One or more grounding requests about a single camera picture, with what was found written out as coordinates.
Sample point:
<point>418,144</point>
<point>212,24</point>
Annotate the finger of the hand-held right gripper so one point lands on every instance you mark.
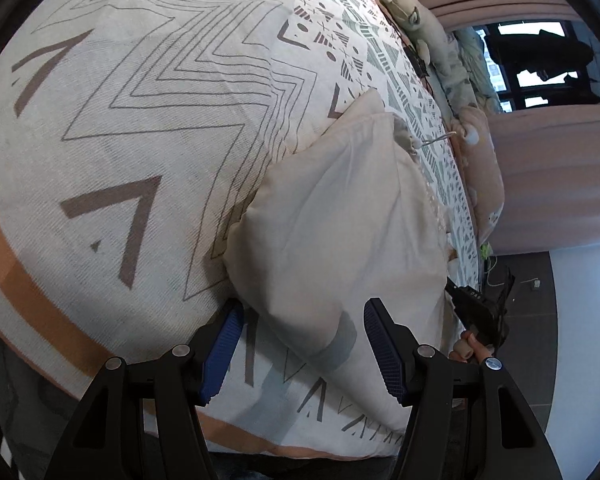
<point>460,300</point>

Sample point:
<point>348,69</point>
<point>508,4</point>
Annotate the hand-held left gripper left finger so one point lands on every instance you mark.
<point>222,350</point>

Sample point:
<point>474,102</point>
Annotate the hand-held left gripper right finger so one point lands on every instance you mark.
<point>385,350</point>

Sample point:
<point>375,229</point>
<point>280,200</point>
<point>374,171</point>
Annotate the dark hanging clothes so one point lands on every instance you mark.
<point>540,50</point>

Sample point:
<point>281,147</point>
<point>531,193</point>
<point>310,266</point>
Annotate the person's right hand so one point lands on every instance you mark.
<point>467,347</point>

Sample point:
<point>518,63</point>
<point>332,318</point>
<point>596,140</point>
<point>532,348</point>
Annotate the small green item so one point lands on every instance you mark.
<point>485,251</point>

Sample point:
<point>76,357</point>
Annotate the orange plush pillow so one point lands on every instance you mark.
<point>480,160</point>

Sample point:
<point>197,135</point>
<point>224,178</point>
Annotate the patterned triangle blanket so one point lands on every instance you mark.
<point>130,135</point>

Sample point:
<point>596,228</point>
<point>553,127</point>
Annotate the floral quilt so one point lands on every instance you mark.
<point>472,65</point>

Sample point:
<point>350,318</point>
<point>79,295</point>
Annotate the black power adapter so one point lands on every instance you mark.
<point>421,62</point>

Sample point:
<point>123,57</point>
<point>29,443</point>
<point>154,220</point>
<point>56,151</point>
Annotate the black framed window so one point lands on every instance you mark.
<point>540,65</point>

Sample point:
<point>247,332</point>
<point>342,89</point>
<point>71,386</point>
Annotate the beige plush animal toy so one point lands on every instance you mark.
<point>415,15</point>

